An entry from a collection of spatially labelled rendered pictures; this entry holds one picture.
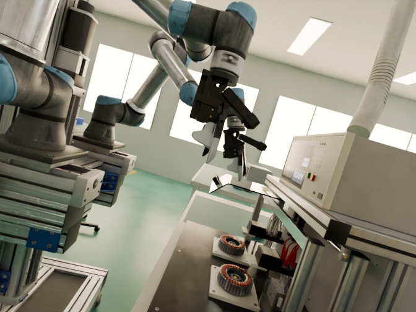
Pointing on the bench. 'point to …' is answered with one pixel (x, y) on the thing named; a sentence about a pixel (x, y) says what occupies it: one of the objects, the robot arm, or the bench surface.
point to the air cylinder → (275, 292)
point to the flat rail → (287, 221)
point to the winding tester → (361, 179)
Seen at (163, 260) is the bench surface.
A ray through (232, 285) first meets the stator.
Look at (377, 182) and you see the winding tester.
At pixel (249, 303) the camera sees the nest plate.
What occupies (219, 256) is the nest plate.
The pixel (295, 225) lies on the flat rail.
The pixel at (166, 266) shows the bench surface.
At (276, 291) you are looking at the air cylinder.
